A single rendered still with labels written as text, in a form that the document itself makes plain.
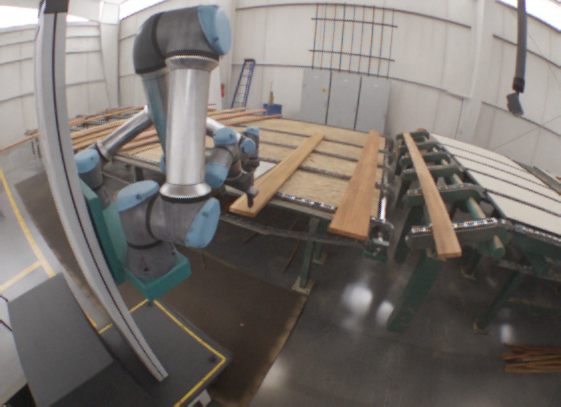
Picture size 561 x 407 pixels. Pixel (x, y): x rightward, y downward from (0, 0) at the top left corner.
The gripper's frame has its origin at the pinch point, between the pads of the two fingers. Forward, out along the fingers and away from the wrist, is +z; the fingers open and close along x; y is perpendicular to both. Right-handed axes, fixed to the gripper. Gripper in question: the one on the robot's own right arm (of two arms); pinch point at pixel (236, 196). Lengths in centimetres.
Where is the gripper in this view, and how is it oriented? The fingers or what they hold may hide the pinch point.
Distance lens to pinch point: 98.8
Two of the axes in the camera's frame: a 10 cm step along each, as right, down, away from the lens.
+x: 8.9, 3.6, -2.8
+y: -4.5, 6.9, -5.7
